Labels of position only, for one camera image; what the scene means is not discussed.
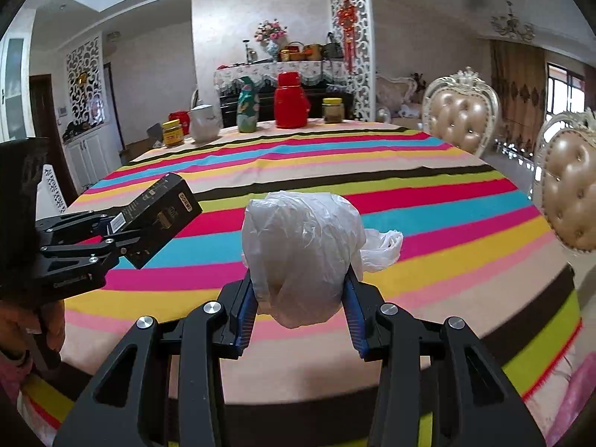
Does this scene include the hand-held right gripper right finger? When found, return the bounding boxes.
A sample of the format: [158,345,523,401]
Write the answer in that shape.
[343,270,545,447]

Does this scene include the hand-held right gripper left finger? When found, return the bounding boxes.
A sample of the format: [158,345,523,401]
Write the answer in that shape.
[52,277,259,447]

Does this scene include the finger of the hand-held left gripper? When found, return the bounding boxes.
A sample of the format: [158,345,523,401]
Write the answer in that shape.
[39,233,141,268]
[35,209,127,239]

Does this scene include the black cardboard box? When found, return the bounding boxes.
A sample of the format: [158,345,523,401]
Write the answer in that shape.
[108,172,204,270]

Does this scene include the translucent white plastic bag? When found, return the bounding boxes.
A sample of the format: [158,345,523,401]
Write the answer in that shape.
[240,190,404,330]

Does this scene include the person's left hand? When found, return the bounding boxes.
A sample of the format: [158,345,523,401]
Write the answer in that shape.
[0,298,67,361]

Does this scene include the white lattice chair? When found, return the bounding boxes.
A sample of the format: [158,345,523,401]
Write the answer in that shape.
[41,163,69,216]

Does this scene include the white cabinet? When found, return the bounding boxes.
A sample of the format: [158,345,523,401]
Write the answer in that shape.
[64,126,113,189]

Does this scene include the brown door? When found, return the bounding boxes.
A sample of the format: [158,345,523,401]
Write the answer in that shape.
[28,73,78,202]

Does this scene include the yellow lid glass jar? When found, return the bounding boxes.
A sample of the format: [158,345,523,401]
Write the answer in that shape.
[161,119,184,148]

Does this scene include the striped colourful tablecloth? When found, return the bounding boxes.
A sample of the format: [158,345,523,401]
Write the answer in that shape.
[18,120,584,447]

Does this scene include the white lattice screen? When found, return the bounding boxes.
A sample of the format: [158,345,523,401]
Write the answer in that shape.
[327,0,376,120]
[64,36,106,127]

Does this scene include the red gift box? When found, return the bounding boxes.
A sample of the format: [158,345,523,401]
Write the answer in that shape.
[168,110,191,134]

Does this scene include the white ceramic teapot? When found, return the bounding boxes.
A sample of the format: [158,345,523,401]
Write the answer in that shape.
[187,103,223,143]

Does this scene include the green snack bag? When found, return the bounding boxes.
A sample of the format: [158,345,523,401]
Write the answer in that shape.
[236,75,261,134]

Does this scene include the pickle jar yellow lid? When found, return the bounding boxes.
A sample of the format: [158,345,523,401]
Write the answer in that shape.
[322,97,346,125]

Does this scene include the dark sideboard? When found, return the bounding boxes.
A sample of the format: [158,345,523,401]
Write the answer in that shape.
[219,85,355,124]

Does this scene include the red thermos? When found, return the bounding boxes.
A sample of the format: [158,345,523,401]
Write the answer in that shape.
[273,71,310,129]

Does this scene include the ornate white sofa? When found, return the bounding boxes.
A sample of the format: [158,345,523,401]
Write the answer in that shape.
[374,73,425,126]

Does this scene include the pink cloth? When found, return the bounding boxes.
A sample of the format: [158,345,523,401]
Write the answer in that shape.
[546,358,596,446]

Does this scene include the beige tufted ornate chair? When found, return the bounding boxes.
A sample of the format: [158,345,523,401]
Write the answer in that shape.
[532,108,596,255]
[421,66,502,158]

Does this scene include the floral lace cloth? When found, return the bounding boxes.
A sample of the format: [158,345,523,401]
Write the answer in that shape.
[213,60,360,94]

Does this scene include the pink flowers in vase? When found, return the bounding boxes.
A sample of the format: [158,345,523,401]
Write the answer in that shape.
[253,19,290,62]

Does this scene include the brown woven basket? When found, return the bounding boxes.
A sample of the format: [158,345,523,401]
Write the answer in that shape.
[279,41,307,63]

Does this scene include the dark handbag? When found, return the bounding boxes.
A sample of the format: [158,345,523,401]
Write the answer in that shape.
[323,32,346,60]

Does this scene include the brown curtain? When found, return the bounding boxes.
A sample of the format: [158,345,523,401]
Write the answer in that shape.
[488,38,549,150]

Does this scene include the window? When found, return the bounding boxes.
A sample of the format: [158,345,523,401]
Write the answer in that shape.
[544,62,588,118]

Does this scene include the chandelier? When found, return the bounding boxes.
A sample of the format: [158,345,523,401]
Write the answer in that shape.
[490,1,537,41]

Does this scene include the red knot wall ornament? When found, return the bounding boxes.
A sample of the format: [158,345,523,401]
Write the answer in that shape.
[337,0,362,76]

